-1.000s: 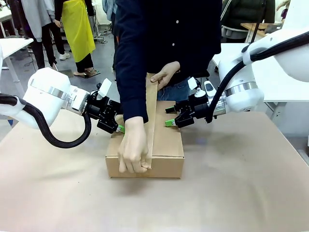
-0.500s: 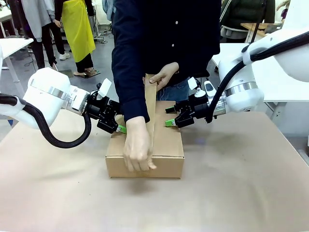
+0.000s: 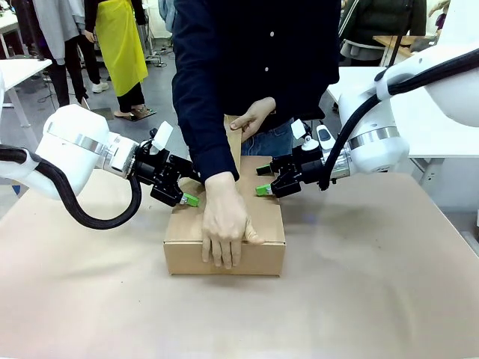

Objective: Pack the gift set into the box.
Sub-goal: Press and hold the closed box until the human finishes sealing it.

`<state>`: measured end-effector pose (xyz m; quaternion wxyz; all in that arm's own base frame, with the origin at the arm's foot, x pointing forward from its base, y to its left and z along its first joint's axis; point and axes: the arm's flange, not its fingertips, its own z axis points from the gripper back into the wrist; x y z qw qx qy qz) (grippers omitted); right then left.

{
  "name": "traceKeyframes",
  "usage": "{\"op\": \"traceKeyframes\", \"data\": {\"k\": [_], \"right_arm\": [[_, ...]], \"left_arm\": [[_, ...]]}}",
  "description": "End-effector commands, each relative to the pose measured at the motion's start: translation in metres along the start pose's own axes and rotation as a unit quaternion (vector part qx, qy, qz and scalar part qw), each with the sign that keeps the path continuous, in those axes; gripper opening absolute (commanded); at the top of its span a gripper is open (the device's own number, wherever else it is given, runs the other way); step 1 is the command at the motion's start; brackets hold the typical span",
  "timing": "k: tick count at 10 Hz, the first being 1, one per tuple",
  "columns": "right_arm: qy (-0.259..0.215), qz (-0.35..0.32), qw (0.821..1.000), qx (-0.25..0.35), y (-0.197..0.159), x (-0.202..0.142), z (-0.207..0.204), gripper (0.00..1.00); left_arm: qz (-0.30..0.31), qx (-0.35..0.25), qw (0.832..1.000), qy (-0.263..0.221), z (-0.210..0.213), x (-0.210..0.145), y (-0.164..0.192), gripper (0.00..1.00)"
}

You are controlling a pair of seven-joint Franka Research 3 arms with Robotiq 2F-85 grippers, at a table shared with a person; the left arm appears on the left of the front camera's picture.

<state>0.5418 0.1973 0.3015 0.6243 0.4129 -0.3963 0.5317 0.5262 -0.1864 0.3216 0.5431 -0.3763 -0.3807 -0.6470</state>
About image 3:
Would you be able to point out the black green-tipped right gripper finger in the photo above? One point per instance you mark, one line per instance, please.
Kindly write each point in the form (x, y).
(286, 185)
(280, 164)

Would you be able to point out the wooden table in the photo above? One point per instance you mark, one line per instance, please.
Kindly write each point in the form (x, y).
(411, 43)

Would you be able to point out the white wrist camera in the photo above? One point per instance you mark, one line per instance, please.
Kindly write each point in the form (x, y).
(164, 134)
(298, 128)

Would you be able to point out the person in navy shirt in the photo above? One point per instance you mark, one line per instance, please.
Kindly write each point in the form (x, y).
(262, 45)

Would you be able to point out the person's right hand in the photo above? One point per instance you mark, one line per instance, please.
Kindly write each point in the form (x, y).
(224, 224)

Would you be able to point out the white table with metal legs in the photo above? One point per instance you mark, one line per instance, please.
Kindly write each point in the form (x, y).
(18, 73)

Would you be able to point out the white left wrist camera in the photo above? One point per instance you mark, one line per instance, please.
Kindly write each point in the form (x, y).
(164, 134)

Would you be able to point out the brown paper tape strip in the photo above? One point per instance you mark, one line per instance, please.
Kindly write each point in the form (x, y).
(235, 153)

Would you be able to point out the person's right forearm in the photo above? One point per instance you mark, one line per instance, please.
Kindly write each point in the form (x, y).
(206, 142)

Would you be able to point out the person's left hand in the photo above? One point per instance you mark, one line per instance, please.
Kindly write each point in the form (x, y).
(258, 116)

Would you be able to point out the black green-tipped left gripper finger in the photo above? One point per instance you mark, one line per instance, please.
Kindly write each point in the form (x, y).
(187, 170)
(172, 194)

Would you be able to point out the person's left forearm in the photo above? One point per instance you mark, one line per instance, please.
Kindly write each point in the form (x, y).
(299, 108)

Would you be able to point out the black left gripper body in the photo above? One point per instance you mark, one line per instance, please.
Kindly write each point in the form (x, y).
(157, 168)

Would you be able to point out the brown cardboard box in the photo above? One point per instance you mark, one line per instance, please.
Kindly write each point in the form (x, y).
(269, 254)

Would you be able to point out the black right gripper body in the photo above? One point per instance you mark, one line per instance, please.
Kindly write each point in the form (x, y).
(312, 166)

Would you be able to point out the black stand pole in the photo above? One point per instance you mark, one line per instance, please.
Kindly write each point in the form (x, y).
(398, 37)

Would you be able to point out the person in yellow apron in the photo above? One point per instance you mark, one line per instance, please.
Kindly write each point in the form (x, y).
(119, 45)

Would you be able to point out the person in grey coat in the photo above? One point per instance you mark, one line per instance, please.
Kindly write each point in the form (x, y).
(60, 30)

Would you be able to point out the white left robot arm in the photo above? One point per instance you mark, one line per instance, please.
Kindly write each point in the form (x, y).
(71, 149)

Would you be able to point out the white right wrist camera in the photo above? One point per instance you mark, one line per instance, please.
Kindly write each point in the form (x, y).
(298, 128)

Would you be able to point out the flat floor scale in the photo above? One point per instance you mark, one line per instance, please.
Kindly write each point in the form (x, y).
(140, 113)

